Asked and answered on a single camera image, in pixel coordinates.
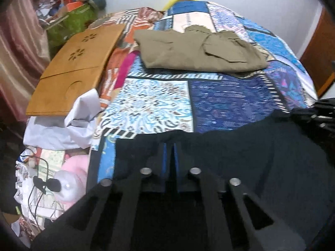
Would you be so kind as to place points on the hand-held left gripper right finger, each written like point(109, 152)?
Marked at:
point(174, 162)

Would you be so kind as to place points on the orange box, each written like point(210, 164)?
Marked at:
point(76, 5)

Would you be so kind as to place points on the white crumpled cloth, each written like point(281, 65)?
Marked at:
point(78, 125)

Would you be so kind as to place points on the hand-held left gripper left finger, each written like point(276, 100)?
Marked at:
point(164, 162)

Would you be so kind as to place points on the pile of printed papers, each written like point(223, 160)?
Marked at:
point(28, 196)

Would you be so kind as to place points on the blue patchwork blanket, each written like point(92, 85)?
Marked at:
point(222, 96)

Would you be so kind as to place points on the pink plush toy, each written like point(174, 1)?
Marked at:
point(76, 164)

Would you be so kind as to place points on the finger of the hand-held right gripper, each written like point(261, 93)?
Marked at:
point(311, 117)

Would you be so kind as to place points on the green storage bag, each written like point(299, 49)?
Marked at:
point(70, 23)

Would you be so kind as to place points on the striped brown curtain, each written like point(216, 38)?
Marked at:
point(18, 57)

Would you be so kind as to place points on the orange striped bedsheet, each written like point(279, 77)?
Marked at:
point(117, 78)

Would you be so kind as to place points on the olive green pants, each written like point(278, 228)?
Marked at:
point(183, 52)

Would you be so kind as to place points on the black pants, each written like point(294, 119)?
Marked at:
point(261, 162)

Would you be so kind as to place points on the wooden lap tray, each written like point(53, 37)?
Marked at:
point(73, 70)

